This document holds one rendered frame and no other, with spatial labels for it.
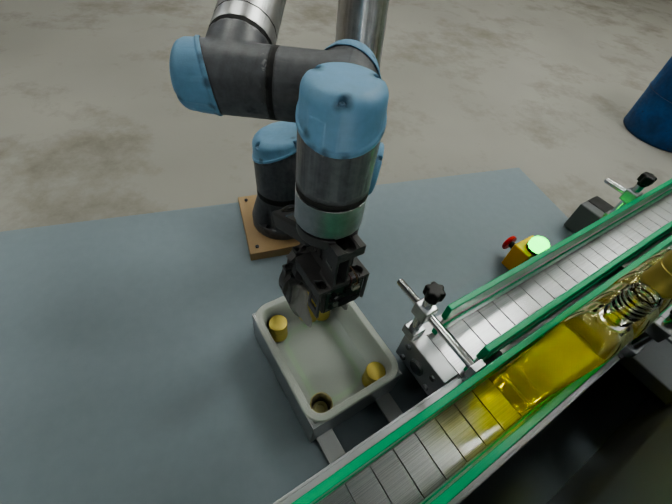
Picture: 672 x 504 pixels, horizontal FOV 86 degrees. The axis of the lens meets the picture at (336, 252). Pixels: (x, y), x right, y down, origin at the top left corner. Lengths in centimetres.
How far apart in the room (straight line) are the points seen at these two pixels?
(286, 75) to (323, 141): 12
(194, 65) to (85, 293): 57
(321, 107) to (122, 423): 59
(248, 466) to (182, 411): 14
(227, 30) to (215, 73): 5
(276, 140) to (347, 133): 45
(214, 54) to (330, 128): 17
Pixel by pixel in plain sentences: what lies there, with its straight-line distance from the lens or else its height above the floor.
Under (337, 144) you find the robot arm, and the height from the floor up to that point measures 124.
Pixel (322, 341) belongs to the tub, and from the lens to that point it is 71.
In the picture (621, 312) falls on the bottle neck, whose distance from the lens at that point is 47.
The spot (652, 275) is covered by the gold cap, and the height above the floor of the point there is 113.
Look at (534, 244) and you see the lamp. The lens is 92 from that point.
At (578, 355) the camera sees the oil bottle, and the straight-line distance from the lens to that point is 50.
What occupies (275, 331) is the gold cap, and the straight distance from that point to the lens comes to 67.
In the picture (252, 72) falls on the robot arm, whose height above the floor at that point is 123.
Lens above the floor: 140
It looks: 49 degrees down
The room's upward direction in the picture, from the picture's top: 10 degrees clockwise
